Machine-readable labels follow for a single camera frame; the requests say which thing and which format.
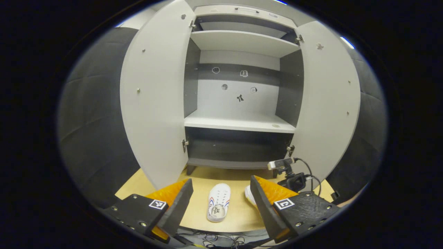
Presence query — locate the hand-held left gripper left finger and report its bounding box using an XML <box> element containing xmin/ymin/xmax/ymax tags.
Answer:
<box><xmin>103</xmin><ymin>179</ymin><xmax>194</xmax><ymax>241</ymax></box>

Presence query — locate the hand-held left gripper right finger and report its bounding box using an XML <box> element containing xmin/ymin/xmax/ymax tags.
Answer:
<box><xmin>250</xmin><ymin>175</ymin><xmax>343</xmax><ymax>243</ymax></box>

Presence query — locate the white canvas shoe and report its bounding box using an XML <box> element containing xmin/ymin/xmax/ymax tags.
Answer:
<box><xmin>207</xmin><ymin>183</ymin><xmax>231</xmax><ymax>223</ymax></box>
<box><xmin>244</xmin><ymin>185</ymin><xmax>258</xmax><ymax>207</ymax></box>

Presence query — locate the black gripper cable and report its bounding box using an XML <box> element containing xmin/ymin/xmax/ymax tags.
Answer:
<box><xmin>294</xmin><ymin>157</ymin><xmax>322</xmax><ymax>197</ymax></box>

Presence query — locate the white cabinet door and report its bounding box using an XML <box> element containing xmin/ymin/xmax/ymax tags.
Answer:
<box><xmin>119</xmin><ymin>0</ymin><xmax>197</xmax><ymax>190</ymax></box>
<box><xmin>287</xmin><ymin>21</ymin><xmax>361</xmax><ymax>182</ymax></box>

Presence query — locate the white grey shoe cabinet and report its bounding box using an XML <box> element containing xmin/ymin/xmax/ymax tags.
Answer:
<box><xmin>183</xmin><ymin>4</ymin><xmax>305</xmax><ymax>175</ymax></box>

